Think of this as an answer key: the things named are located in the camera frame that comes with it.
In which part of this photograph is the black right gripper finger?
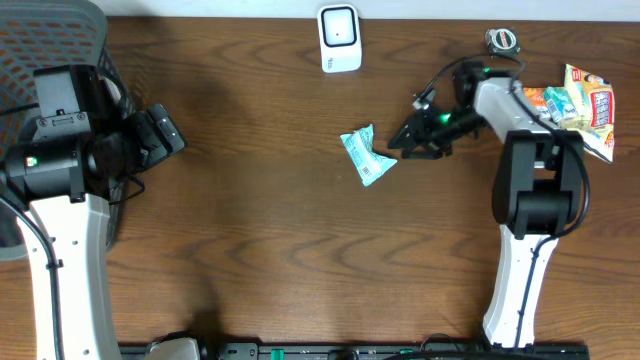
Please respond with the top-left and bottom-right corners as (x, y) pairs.
(401, 145), (443, 160)
(388, 113), (425, 150)

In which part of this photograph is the teal snack packet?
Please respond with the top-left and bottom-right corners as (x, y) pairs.
(340, 124), (397, 187)

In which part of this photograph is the orange small snack packet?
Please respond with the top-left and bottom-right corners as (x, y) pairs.
(524, 87), (551, 120)

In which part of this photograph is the small teal tissue pack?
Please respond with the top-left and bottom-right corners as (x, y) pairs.
(543, 87), (578, 123)

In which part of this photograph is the large white snack bag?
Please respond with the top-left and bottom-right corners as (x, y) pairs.
(560, 64), (616, 164)

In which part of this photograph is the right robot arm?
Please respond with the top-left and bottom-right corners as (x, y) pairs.
(388, 61), (589, 350)

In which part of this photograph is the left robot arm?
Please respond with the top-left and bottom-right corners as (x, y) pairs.
(1, 65), (187, 359)

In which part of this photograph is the white barcode scanner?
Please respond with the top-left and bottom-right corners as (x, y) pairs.
(316, 4), (363, 73)

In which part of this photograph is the grey plastic mesh basket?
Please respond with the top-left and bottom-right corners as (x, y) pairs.
(0, 0), (136, 262)

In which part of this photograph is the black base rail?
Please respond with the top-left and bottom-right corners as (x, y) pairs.
(120, 338), (591, 360)

